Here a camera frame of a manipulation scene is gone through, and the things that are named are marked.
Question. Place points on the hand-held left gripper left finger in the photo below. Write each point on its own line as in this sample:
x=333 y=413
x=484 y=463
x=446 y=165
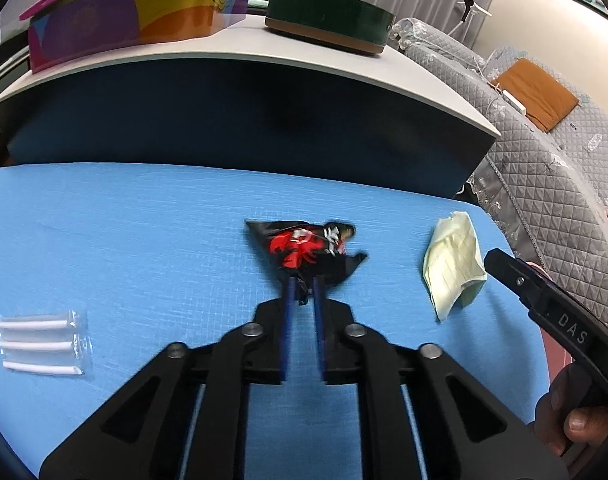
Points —
x=289 y=330

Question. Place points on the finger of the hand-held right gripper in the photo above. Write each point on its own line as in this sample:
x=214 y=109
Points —
x=519 y=277

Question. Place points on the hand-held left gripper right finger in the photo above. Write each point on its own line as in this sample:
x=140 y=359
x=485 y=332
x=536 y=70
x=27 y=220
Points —
x=321 y=340

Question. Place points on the pale paper napkin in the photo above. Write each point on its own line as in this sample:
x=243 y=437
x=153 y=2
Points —
x=451 y=260

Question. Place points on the black and red snack wrapper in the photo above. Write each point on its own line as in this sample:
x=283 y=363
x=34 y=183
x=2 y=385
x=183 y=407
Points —
x=304 y=250

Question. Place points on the person's right hand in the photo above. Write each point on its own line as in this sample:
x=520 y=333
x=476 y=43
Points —
x=554 y=410

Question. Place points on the grey quilted sofa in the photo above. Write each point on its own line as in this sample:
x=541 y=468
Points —
x=534 y=170

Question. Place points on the white device on sofa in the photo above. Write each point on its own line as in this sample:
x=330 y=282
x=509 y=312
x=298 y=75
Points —
x=515 y=101

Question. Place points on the blue mat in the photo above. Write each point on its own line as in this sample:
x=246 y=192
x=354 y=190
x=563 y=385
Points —
x=133 y=240

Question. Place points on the orange cushion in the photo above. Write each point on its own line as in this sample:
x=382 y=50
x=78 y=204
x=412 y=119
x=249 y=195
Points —
x=534 y=92

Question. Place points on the white and navy coffee table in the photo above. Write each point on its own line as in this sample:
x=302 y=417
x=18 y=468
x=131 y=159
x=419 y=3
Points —
x=233 y=125

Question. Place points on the packet of white straws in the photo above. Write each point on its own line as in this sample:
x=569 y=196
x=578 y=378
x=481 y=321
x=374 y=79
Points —
x=38 y=345

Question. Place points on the green round tin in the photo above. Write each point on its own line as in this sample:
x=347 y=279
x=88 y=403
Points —
x=329 y=15

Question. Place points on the colourful rectangular box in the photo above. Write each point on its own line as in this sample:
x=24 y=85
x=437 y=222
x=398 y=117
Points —
x=133 y=15

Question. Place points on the white stand with camera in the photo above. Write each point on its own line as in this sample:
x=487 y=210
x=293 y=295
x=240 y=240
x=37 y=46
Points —
x=468 y=2

